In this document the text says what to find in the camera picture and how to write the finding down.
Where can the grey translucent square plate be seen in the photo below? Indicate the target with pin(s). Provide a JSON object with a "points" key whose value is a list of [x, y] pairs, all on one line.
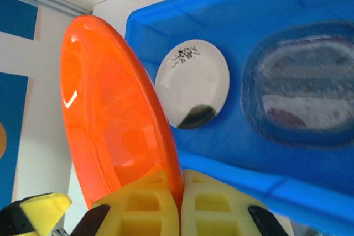
{"points": [[304, 86]]}

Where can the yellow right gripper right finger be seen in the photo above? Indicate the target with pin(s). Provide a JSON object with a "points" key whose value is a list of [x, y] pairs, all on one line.
{"points": [[215, 214]]}

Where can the orange round plate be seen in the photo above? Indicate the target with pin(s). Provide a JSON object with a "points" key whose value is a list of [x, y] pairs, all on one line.
{"points": [[110, 95]]}

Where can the clear glass square plate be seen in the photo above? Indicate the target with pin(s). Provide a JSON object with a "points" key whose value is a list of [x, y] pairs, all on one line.
{"points": [[249, 100]]}

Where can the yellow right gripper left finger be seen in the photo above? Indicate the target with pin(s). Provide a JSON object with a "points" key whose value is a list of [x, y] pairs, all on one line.
{"points": [[138, 214]]}

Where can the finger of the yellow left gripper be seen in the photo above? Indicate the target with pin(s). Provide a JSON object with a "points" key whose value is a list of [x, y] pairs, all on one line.
{"points": [[41, 208]]}

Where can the white plate black brush mark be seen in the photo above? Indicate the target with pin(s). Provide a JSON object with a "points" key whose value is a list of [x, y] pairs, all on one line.
{"points": [[193, 86]]}

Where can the blue plastic bin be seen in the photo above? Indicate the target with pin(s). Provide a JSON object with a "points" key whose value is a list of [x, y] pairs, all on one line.
{"points": [[221, 164]]}

